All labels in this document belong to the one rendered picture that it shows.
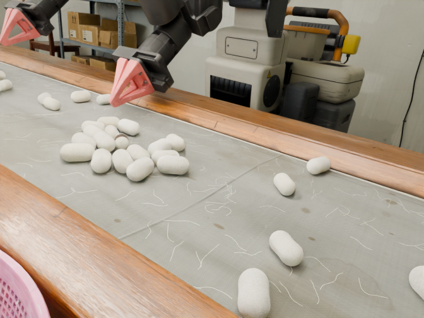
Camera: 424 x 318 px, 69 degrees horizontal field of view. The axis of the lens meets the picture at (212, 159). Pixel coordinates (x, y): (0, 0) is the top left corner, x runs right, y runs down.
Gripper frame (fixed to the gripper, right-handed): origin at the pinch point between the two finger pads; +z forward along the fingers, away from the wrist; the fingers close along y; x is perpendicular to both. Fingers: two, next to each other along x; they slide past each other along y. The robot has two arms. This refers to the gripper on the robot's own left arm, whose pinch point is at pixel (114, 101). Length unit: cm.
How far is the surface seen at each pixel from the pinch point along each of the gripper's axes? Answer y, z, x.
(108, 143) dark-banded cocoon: 11.8, 9.1, -5.9
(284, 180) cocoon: 32.2, 3.3, -1.7
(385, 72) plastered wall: 20, -151, 125
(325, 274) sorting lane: 39.7, 11.6, -6.1
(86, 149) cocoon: 12.1, 11.6, -8.1
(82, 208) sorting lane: 19.6, 17.1, -10.4
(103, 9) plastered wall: -285, -178, 129
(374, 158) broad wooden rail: 39.0, -8.2, 6.6
